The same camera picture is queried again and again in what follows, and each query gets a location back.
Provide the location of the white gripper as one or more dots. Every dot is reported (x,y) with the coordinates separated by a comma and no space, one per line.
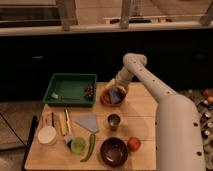
(124,77)

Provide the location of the blue grey sponge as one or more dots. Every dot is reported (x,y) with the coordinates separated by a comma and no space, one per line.
(114,95)

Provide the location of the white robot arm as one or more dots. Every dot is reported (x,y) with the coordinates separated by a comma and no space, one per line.
(179,144)

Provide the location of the dark brown bowl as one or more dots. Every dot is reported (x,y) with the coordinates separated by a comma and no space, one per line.
(114,152)

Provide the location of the dark red grapes bunch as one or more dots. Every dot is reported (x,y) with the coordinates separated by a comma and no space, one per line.
(89,92)

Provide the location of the small metal cup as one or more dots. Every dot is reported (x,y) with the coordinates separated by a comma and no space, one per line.
(113,121)

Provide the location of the grey triangular cloth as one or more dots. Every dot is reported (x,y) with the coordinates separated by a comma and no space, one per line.
(89,122)

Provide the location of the green plastic tray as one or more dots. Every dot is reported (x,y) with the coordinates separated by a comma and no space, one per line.
(70,85)

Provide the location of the red tomato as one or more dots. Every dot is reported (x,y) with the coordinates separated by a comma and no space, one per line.
(133,144)

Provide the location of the small metal spoon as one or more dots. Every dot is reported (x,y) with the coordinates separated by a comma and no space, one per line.
(57,96)

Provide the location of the green round lid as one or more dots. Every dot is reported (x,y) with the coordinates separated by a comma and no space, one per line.
(78,145)

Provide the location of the white round container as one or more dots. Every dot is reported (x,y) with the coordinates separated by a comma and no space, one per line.
(47,135)

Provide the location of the white handled brush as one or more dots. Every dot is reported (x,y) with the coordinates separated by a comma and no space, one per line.
(68,137)

